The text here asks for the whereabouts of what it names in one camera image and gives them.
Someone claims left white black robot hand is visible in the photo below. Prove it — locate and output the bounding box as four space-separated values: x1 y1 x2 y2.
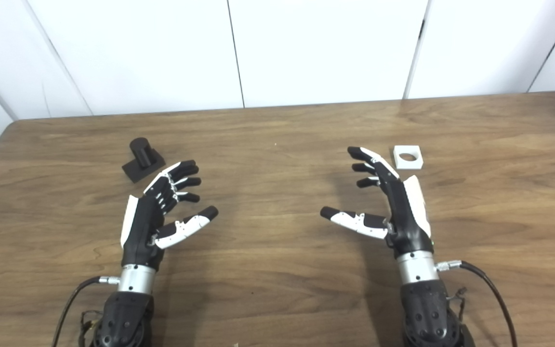
120 160 219 270

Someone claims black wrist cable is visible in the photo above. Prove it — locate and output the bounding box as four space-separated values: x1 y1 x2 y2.
51 276 121 347
434 260 519 347

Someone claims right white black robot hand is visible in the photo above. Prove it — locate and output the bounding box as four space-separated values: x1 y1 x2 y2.
320 147 435 258

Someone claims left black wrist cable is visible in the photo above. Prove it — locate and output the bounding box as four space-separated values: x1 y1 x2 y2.
51 276 121 347

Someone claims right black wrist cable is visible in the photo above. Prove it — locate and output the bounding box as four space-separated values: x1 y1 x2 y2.
434 260 519 347

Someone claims left thin black wire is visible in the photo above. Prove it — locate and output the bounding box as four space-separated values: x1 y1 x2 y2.
80 310 104 347

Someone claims thin black wire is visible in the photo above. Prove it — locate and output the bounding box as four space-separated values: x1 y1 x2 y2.
80 310 104 347
446 287 467 322

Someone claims black peg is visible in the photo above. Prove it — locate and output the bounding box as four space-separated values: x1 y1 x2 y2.
122 137 166 184

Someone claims white square piece with hole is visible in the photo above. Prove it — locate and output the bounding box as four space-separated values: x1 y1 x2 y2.
393 145 423 170

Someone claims right thin black wire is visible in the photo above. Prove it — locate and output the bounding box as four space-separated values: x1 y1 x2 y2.
446 287 467 322

